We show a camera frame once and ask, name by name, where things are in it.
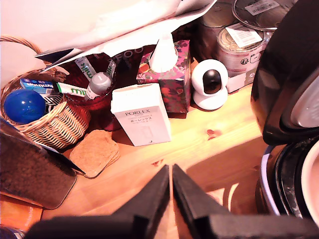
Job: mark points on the woven wicker basket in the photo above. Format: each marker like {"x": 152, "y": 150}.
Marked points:
{"x": 57, "y": 124}

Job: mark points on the white round security camera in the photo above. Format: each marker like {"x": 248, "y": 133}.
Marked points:
{"x": 210, "y": 83}

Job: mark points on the stack of cork coasters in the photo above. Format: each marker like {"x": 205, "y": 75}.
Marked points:
{"x": 93, "y": 154}

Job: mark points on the blue ball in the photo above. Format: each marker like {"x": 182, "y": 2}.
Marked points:
{"x": 24, "y": 106}

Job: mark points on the black and white patterned box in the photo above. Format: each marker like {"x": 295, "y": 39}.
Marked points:
{"x": 52, "y": 100}

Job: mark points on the small grey bottle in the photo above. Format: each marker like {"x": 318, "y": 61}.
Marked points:
{"x": 98, "y": 84}

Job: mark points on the blue and white small box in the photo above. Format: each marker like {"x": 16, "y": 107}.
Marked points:
{"x": 35, "y": 85}

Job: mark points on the flat white cardboard box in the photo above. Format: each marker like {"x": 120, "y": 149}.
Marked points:
{"x": 239, "y": 82}

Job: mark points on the white Porlex box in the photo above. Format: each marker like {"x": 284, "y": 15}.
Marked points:
{"x": 142, "y": 117}

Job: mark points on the orange booklet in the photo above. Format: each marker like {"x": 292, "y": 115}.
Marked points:
{"x": 17, "y": 214}

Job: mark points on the floral tissue box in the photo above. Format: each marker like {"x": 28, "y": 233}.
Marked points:
{"x": 174, "y": 89}

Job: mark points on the green and white milk sachet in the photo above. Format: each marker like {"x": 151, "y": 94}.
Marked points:
{"x": 111, "y": 68}
{"x": 71, "y": 89}
{"x": 86, "y": 67}

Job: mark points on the white tissue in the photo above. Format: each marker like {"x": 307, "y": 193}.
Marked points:
{"x": 163, "y": 53}

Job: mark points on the black rice cooker body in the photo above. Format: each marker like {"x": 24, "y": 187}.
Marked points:
{"x": 281, "y": 179}

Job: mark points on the white rice cooker inner pot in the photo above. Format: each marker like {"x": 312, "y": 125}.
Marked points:
{"x": 311, "y": 181}

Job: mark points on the red glass bowl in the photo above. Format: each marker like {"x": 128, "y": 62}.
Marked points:
{"x": 99, "y": 109}

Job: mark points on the tin can with paper label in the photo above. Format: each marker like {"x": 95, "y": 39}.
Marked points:
{"x": 240, "y": 53}

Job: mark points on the dark metal tin can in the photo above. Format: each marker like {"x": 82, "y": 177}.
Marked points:
{"x": 211, "y": 32}

